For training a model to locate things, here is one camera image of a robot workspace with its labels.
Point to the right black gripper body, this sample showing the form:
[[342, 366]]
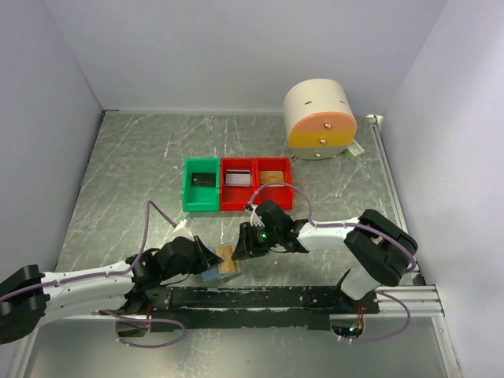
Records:
[[264, 238]]

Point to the red plastic bin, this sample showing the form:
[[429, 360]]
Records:
[[280, 194], [235, 198]]

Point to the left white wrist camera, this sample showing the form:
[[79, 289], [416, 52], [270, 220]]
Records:
[[183, 229]]

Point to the black card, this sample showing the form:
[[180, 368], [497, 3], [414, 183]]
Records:
[[203, 179]]

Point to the green plastic bin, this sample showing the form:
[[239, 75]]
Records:
[[200, 199]]

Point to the beige cylindrical drawer cabinet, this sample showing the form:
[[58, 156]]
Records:
[[318, 119]]

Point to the small white tag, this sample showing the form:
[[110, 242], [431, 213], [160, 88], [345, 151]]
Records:
[[355, 150]]

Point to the silver aluminium frame rail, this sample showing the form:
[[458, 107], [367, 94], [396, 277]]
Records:
[[422, 301]]

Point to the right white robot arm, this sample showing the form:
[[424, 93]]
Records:
[[385, 252]]

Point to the white magnetic stripe card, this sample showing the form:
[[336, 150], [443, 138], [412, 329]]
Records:
[[238, 178]]

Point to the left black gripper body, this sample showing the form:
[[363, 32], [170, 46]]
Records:
[[195, 263]]

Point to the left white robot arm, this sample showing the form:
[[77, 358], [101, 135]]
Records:
[[31, 298]]

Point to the right red plastic bin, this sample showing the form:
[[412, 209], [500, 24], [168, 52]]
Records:
[[280, 194]]

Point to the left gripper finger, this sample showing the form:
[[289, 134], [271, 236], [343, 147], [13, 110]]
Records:
[[212, 260], [204, 257]]

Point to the middle red plastic bin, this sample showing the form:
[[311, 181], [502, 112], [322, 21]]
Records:
[[235, 198]]

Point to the mint green card holder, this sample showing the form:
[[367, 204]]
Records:
[[213, 274]]

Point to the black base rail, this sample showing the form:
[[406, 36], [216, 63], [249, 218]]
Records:
[[249, 307]]

